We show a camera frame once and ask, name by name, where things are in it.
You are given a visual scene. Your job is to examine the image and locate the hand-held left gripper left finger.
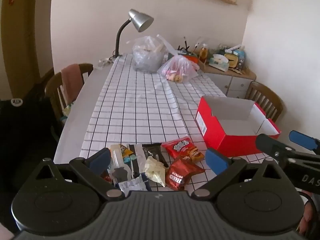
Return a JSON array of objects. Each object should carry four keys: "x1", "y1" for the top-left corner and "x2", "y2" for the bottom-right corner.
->
[{"x1": 35, "y1": 148, "x2": 125, "y2": 200}]

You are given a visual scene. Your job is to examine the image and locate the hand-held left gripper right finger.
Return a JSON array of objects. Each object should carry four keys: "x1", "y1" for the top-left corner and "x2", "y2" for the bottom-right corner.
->
[{"x1": 190, "y1": 148, "x2": 293, "y2": 200}]

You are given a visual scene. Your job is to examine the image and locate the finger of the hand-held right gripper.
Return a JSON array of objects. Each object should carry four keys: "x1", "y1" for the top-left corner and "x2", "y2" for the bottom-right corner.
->
[
  {"x1": 289, "y1": 130, "x2": 320, "y2": 152},
  {"x1": 255, "y1": 134, "x2": 320, "y2": 165}
]

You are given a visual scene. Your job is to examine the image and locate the clear plastic packet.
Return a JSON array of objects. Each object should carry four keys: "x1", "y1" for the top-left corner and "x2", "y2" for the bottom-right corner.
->
[{"x1": 110, "y1": 144, "x2": 133, "y2": 180}]

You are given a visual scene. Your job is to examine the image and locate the white cardboard box red trim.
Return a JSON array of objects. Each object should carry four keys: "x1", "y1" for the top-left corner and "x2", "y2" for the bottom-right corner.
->
[{"x1": 195, "y1": 95, "x2": 282, "y2": 157}]

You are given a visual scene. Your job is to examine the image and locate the yellow snack packet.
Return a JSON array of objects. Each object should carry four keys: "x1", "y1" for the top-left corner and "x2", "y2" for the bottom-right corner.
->
[{"x1": 120, "y1": 144, "x2": 133, "y2": 157}]

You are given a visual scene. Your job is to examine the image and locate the black white striped packet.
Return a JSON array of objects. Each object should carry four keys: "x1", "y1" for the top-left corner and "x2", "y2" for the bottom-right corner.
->
[{"x1": 129, "y1": 144, "x2": 147, "y2": 180}]

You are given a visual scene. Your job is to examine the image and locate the dark red snack packet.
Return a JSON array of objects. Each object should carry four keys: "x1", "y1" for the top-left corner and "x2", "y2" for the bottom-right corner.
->
[{"x1": 165, "y1": 156, "x2": 205, "y2": 191}]

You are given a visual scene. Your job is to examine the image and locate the red chips packet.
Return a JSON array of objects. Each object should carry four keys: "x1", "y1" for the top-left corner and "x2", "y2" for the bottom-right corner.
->
[{"x1": 161, "y1": 136, "x2": 205, "y2": 165}]

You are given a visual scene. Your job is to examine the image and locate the white blue snack packet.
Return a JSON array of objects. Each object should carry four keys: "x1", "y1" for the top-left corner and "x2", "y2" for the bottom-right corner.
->
[{"x1": 117, "y1": 174, "x2": 152, "y2": 193}]

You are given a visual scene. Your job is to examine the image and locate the black snack packet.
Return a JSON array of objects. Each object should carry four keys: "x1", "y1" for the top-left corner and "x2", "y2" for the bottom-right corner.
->
[{"x1": 142, "y1": 142, "x2": 169, "y2": 168}]

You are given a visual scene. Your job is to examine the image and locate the cream snack packet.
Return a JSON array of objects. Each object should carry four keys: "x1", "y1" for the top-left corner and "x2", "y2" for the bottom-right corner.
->
[{"x1": 144, "y1": 156, "x2": 168, "y2": 187}]

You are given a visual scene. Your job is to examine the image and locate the person's right hand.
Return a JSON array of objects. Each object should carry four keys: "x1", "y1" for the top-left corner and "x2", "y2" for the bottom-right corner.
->
[{"x1": 299, "y1": 191, "x2": 320, "y2": 238}]

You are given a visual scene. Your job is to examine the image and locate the wooden chair dark seat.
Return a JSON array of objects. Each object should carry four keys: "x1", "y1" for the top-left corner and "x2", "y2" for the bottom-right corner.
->
[{"x1": 245, "y1": 81, "x2": 283, "y2": 123}]

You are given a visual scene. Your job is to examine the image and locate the patterned seat cushion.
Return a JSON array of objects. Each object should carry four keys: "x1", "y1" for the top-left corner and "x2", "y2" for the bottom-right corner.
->
[{"x1": 62, "y1": 102, "x2": 76, "y2": 121}]

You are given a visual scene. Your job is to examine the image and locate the checked tablecloth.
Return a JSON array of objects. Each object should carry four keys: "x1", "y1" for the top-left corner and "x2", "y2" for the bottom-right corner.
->
[{"x1": 79, "y1": 54, "x2": 273, "y2": 195}]

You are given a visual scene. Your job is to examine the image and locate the white wooden cabinet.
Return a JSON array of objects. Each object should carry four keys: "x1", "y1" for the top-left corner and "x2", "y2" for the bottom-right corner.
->
[{"x1": 199, "y1": 54, "x2": 257, "y2": 99}]

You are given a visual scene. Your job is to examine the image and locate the pink cloth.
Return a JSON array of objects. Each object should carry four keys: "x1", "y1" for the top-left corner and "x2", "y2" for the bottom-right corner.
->
[{"x1": 61, "y1": 64, "x2": 84, "y2": 105}]

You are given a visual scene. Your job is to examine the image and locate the light blue packet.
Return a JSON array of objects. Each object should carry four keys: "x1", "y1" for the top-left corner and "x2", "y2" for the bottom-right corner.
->
[{"x1": 232, "y1": 49, "x2": 247, "y2": 70}]

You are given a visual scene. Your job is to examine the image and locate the yellow tissue holder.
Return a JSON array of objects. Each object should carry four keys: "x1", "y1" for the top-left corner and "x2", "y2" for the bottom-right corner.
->
[{"x1": 224, "y1": 52, "x2": 239, "y2": 68}]

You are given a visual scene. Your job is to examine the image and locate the crumpled clear wrapper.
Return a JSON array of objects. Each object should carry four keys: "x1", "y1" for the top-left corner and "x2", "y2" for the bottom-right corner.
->
[{"x1": 97, "y1": 57, "x2": 113, "y2": 68}]

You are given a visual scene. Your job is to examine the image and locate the green white tissue box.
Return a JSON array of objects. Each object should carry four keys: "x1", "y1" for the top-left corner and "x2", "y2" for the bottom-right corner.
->
[{"x1": 209, "y1": 54, "x2": 229, "y2": 71}]

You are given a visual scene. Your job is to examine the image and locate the pink plastic bag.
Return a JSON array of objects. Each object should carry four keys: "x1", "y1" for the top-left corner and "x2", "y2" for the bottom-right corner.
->
[{"x1": 157, "y1": 34, "x2": 200, "y2": 83}]

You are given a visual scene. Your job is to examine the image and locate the white plastic stick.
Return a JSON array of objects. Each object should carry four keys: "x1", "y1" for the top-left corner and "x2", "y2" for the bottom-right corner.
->
[{"x1": 226, "y1": 44, "x2": 244, "y2": 53}]

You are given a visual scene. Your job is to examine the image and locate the orange green desk organizer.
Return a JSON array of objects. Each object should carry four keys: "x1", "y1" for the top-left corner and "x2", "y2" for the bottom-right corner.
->
[{"x1": 172, "y1": 51, "x2": 199, "y2": 64}]

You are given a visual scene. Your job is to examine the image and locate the bottle with orange contents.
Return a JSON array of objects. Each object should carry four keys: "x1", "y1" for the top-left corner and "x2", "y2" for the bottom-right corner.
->
[{"x1": 199, "y1": 44, "x2": 209, "y2": 63}]

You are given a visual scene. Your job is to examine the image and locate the clear plastic bag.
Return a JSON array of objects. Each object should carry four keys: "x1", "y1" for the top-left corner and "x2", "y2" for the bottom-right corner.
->
[{"x1": 132, "y1": 35, "x2": 167, "y2": 73}]

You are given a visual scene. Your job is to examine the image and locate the brown wooden door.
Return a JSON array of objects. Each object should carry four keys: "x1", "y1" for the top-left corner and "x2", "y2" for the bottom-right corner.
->
[{"x1": 0, "y1": 0, "x2": 54, "y2": 100}]

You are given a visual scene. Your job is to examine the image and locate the silver desk lamp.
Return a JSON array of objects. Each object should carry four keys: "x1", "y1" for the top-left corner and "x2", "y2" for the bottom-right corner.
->
[{"x1": 114, "y1": 9, "x2": 154, "y2": 58}]

